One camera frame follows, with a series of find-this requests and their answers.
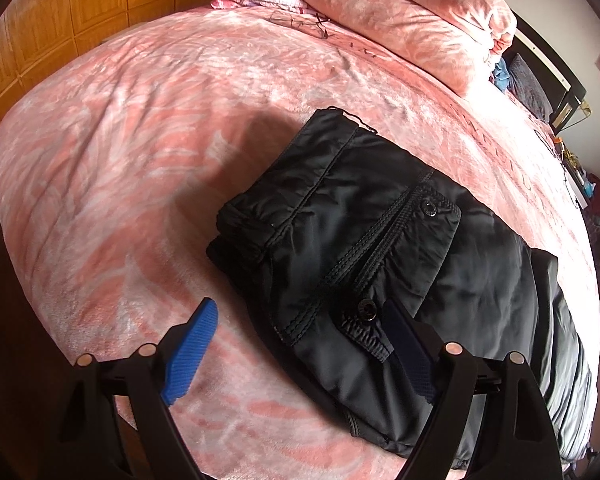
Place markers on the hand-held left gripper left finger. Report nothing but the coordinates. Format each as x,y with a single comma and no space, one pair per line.
192,342

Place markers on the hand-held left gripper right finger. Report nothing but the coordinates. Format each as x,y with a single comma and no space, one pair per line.
411,347

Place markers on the black pants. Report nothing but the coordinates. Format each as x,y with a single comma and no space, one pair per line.
350,240

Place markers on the pink patterned blanket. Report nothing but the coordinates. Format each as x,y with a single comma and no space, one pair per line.
130,160

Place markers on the blue cloth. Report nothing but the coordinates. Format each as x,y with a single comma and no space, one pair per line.
501,75

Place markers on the dark grey pillow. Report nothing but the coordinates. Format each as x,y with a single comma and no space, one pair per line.
527,85

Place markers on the black cream headboard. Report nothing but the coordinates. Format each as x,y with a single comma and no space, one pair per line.
555,70

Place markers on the pink pillow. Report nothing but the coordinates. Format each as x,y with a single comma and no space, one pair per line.
405,15

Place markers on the eyeglasses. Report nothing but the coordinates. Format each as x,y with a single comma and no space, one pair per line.
300,22

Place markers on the wooden wardrobe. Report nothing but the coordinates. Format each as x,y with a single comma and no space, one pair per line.
55,25

